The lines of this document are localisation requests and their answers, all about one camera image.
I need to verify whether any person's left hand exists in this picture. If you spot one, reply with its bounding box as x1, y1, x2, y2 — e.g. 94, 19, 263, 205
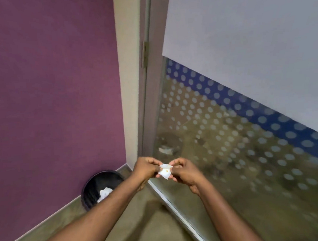
130, 155, 164, 184

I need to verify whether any person's right hand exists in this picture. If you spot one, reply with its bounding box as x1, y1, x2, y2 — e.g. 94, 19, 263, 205
168, 156, 208, 198

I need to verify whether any white paper piece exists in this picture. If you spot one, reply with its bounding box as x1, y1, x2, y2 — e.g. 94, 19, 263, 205
157, 163, 174, 181

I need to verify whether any person's right forearm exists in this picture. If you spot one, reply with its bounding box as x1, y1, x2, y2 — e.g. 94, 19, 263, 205
197, 178, 266, 241

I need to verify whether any person's left forearm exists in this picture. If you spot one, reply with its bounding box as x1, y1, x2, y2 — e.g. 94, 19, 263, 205
18, 177, 154, 241

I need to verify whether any white crumpled paper trash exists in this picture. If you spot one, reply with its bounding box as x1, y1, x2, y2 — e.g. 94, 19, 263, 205
95, 187, 115, 204

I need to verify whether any black waste bin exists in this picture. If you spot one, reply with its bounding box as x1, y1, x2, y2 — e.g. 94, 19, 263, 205
79, 169, 128, 212

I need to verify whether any glass door with dotted film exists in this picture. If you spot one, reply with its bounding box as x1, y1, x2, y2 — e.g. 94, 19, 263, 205
128, 0, 318, 241

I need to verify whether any metal door hinge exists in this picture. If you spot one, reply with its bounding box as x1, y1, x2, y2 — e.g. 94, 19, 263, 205
140, 41, 149, 69

